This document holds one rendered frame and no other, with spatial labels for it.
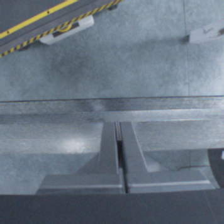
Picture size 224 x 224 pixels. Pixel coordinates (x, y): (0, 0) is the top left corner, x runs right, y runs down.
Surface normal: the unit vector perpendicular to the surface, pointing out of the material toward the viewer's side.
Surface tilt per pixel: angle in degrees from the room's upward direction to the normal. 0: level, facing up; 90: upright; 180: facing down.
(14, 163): 0
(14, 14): 0
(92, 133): 0
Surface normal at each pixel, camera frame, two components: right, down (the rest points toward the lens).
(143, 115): -0.02, -0.85
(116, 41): 0.01, 0.29
